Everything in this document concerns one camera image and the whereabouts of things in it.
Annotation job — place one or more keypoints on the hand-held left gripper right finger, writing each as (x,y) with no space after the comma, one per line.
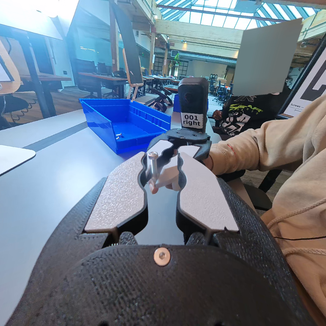
(209,198)

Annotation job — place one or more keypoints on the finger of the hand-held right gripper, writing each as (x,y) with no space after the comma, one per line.
(170,175)
(159,147)

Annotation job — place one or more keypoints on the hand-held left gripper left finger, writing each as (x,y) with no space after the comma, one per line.
(116,198)

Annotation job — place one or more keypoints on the thin steel screw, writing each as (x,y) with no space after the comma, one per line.
(152,165)

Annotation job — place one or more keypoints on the steel hex bolt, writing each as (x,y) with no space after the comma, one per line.
(118,136)

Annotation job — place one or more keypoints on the blue plastic bin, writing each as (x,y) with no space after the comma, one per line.
(175,104)
(102,122)

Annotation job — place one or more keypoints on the person's right forearm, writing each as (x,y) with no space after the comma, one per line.
(254,147)

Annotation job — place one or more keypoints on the person's right hand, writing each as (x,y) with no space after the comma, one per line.
(155,189)

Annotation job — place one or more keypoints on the black office chair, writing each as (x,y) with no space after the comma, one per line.
(265,193)

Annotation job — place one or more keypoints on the wooden poster stand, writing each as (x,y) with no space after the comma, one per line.
(130,51)

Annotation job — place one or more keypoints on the person's torso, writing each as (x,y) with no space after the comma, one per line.
(305,229)

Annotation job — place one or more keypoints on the white document stand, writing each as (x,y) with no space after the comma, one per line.
(12,155)

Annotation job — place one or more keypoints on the black framed sign board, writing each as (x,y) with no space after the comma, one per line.
(310,81)

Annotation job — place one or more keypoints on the printed instruction sheet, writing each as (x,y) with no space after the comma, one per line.
(4,74)

